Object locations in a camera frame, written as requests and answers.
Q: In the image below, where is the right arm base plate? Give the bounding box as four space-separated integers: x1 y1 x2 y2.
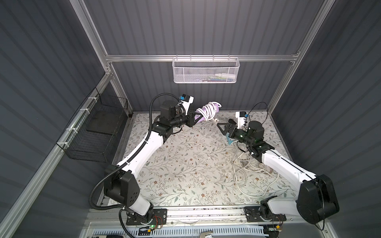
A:
244 205 287 223

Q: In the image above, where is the white cord of black strip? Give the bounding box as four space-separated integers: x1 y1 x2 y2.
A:
231 142 274 185

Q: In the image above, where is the teal power strip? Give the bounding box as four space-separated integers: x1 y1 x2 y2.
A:
225 133 235 145

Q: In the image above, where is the white cord of purple strip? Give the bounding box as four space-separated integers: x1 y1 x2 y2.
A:
196 101 223 123

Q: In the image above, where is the white wire wall basket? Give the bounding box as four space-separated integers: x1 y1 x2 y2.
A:
172 57 240 84

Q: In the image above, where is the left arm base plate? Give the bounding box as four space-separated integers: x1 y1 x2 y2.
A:
126 208 168 226

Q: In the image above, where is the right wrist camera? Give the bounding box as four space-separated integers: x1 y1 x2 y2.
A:
235 111 248 130

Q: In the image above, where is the black wire wall basket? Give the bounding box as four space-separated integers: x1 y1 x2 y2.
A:
57 89 129 163

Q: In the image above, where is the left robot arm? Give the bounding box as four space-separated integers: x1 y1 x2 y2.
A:
104 95 198 216

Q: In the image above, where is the white cord of teal strip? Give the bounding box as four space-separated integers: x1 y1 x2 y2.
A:
232 142 280 198

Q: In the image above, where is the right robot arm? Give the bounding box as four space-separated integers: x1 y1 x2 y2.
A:
217 121 340 225

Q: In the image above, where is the black pad in black basket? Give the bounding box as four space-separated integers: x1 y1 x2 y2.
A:
86 111 120 135

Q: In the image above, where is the black corrugated cable conduit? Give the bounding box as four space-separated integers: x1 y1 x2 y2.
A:
88 93 181 238

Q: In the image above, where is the purple power strip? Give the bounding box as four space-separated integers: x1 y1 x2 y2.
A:
196 102 221 122

